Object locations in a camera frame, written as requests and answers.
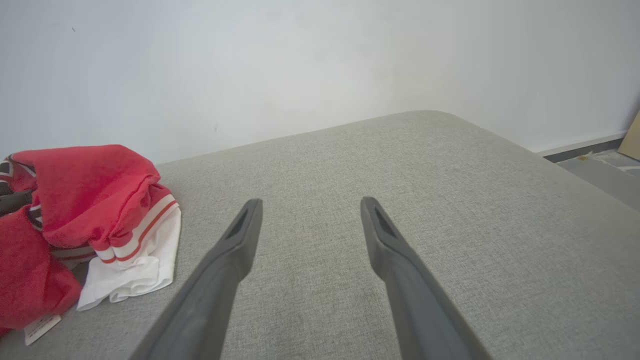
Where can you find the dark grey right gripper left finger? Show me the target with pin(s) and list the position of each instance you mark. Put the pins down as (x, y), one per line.
(220, 280)

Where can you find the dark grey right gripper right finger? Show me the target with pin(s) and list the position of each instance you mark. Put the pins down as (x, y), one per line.
(405, 280)

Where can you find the red shirt with white sleeves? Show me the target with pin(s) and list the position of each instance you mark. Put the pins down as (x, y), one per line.
(85, 195)

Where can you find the grey baseboard strip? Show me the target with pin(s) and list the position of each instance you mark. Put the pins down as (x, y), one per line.
(585, 151)

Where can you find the tan cardboard board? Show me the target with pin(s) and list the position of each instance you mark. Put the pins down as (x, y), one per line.
(632, 140)

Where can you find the white wall baseboard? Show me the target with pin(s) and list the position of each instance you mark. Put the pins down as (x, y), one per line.
(580, 142)

